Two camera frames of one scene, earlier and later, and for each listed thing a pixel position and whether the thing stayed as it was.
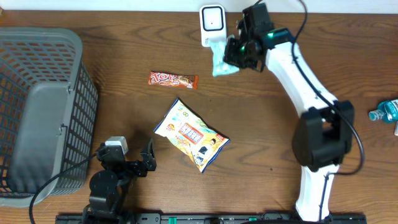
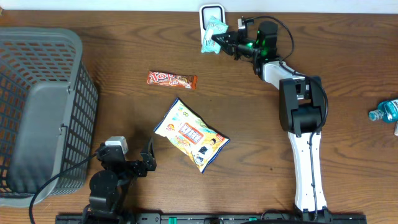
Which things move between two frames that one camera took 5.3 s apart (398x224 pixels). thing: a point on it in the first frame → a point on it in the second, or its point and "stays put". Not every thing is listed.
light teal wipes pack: [220, 66] → [214, 27]
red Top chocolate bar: [165, 79] stays put
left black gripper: [150, 160] stays put
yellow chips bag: [201, 141] stays put
